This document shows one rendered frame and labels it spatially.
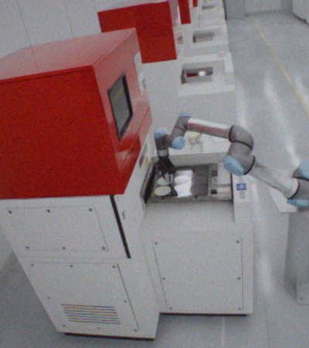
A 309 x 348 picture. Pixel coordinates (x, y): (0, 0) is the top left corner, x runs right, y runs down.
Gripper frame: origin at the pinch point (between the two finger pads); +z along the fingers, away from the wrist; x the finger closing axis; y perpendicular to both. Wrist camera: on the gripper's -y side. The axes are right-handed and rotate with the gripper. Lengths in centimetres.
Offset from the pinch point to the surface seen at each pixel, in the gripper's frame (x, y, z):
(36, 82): 62, -19, -87
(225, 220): -7.2, -42.7, 9.2
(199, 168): -24.4, 0.8, 1.4
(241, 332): -1, -60, 91
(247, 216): -15, -52, 5
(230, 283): -3, -50, 53
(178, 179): -6.7, 0.7, 1.4
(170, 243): 21.8, -28.2, 17.9
